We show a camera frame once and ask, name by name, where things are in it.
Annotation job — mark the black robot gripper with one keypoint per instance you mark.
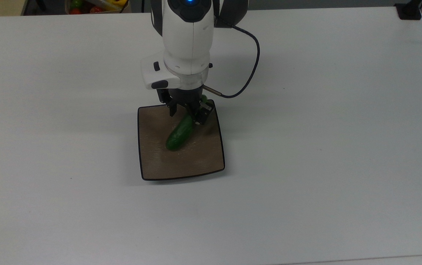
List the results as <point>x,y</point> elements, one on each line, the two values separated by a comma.
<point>183,96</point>

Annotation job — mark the black table clamp mount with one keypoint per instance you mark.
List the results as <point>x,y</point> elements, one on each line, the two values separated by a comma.
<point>408,10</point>

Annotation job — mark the box of toy fruits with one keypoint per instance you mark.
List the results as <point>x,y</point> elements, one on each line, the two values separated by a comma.
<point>97,6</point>

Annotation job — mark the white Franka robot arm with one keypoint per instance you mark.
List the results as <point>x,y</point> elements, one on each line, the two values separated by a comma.
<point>187,44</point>

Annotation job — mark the green cucumber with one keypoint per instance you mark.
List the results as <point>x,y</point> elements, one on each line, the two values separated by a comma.
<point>178,137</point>

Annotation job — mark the square brown ceramic plate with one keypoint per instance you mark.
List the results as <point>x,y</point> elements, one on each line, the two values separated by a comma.
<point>196,162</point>

